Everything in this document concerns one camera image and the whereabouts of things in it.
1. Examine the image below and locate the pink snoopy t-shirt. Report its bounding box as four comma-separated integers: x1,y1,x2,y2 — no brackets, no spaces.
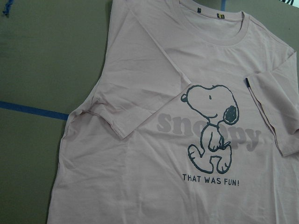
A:
47,0,299,224

